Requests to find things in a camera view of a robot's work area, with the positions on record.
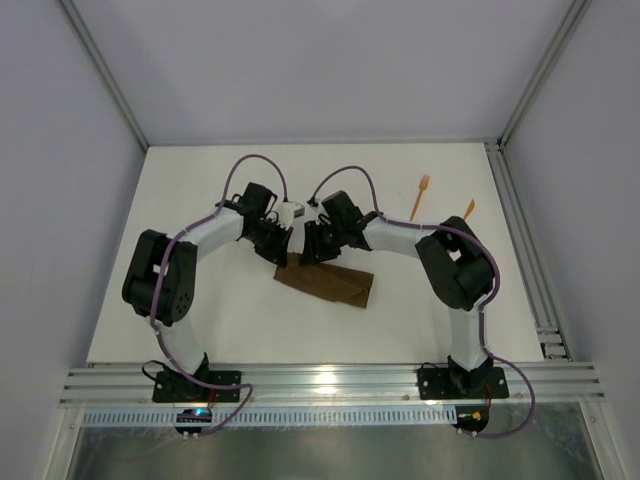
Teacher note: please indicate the aluminium rail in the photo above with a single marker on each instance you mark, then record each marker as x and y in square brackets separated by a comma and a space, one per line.
[544, 308]
[322, 384]

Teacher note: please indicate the left controller board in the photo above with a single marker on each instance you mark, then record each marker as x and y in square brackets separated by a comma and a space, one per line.
[192, 422]

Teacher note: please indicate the controller board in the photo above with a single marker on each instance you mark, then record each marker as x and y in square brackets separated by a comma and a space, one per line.
[192, 422]
[471, 423]

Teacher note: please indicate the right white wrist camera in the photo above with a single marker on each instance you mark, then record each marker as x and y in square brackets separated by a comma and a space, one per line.
[316, 206]

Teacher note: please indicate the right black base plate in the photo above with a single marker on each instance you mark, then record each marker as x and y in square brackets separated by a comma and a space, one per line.
[452, 382]

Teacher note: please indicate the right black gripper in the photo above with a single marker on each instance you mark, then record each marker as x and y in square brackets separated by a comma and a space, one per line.
[320, 243]

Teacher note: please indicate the aluminium frame post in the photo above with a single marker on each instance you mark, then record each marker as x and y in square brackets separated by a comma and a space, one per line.
[82, 32]
[553, 51]

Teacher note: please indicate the left aluminium frame post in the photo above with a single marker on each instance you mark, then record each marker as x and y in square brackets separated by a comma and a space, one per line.
[82, 32]

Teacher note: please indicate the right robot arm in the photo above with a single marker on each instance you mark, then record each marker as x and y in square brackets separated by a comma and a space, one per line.
[462, 275]

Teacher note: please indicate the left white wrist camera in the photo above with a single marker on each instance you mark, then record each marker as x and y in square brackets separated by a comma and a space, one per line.
[288, 212]

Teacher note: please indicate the right side aluminium rail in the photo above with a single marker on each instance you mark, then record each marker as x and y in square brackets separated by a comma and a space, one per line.
[544, 308]

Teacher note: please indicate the orange plastic knife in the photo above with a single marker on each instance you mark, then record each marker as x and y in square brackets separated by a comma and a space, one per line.
[470, 209]

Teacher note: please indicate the front aluminium rail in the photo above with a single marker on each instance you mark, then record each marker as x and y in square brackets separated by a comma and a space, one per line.
[322, 384]

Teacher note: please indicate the right controller board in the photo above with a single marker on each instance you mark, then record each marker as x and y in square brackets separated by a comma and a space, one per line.
[471, 423]

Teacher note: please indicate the right aluminium frame post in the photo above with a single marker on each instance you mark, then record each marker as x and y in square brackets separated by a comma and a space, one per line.
[553, 51]

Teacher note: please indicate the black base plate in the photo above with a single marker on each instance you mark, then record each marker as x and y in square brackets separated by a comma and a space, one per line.
[173, 387]
[452, 382]

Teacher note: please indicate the orange plastic fork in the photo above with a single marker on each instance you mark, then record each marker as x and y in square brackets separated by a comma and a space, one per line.
[423, 186]

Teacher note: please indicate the slotted cable duct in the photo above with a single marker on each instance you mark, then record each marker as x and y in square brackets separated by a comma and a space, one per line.
[278, 416]

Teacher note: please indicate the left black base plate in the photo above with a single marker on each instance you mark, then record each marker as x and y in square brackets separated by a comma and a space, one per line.
[173, 387]

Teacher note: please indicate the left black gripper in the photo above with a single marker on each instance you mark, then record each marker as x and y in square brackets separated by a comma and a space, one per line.
[275, 243]

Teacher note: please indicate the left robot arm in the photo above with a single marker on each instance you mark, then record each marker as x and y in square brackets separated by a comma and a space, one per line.
[161, 278]

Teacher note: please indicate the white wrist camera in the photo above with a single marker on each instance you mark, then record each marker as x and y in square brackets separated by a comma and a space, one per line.
[316, 206]
[288, 212]

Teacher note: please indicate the brown cloth napkin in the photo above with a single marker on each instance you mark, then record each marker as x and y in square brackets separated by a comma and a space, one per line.
[328, 282]

